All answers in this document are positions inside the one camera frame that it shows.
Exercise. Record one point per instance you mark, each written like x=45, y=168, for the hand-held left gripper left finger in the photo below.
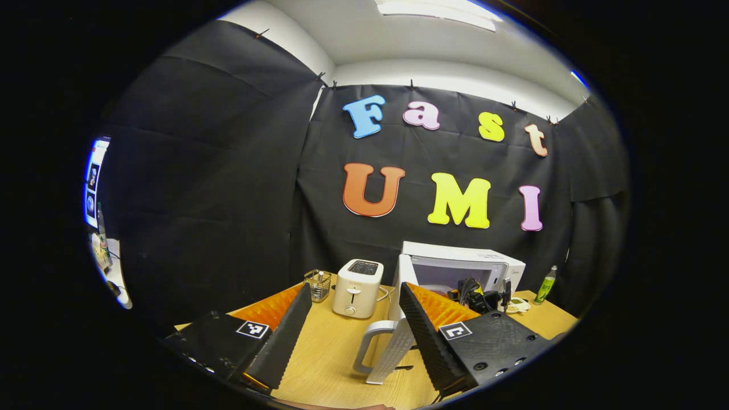
x=285, y=341

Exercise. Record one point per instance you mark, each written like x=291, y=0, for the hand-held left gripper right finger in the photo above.
x=430, y=347

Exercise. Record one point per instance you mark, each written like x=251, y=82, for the white microwave oven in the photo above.
x=455, y=253

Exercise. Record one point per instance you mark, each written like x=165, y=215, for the small divided snack dish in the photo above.
x=518, y=306

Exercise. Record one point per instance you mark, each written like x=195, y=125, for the green drink bottle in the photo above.
x=545, y=287

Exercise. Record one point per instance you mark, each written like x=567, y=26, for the white toaster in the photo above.
x=356, y=285

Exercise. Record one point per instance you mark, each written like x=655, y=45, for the black backdrop cloth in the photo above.
x=228, y=199

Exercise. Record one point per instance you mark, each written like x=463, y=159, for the small ceiling light panel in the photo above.
x=578, y=78

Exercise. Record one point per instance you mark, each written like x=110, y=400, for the large ceiling light panel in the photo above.
x=438, y=11

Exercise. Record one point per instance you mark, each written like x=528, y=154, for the wall poster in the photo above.
x=94, y=182

